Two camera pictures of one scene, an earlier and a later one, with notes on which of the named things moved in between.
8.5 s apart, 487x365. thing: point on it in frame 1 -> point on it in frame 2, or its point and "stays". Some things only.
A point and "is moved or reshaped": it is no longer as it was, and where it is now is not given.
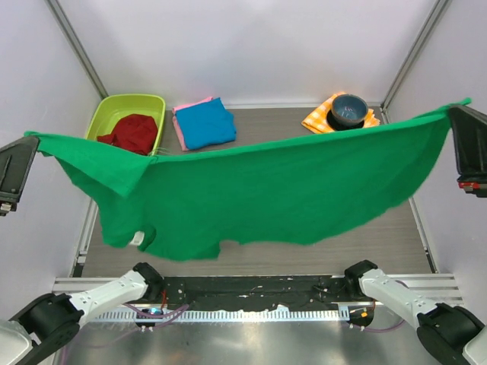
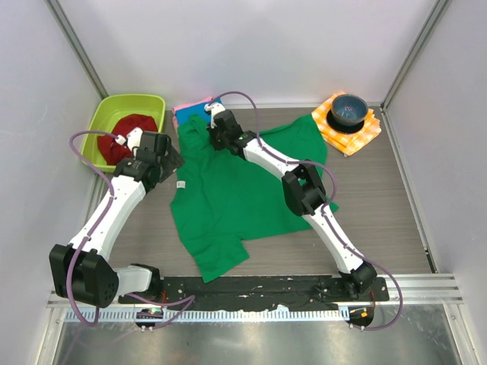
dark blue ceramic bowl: x=349 y=109 stays
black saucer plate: x=335 y=125 stays
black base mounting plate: x=257 y=293 stays
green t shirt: x=189 y=203 is moved or reshaped
